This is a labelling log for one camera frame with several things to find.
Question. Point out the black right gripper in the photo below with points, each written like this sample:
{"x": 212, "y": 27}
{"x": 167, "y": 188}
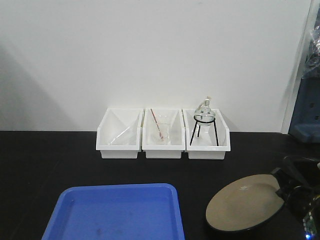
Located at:
{"x": 303, "y": 199}

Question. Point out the beige plate with black rim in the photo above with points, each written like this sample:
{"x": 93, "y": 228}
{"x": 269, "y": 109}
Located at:
{"x": 244, "y": 204}

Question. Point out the blue plastic tray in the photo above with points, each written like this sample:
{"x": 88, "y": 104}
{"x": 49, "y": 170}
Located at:
{"x": 148, "y": 211}

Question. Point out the blue cabinet at right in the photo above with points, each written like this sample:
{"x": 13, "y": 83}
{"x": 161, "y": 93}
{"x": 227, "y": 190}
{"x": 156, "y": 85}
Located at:
{"x": 305, "y": 120}

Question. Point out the white right storage bin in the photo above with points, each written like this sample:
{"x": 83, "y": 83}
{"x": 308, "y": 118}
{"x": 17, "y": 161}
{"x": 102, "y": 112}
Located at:
{"x": 206, "y": 142}

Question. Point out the white storage bin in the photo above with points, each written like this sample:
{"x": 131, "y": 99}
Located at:
{"x": 176, "y": 146}
{"x": 119, "y": 134}
{"x": 206, "y": 142}

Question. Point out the round glass flask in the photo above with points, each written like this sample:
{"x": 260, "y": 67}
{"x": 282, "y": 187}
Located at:
{"x": 204, "y": 115}

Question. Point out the white middle storage bin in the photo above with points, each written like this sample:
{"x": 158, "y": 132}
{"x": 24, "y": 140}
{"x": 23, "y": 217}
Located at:
{"x": 176, "y": 146}

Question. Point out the glass beaker in bin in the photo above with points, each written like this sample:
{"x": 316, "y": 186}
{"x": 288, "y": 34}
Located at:
{"x": 162, "y": 119}

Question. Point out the white left storage bin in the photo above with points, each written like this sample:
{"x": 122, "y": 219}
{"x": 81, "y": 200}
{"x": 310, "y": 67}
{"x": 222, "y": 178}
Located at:
{"x": 119, "y": 134}

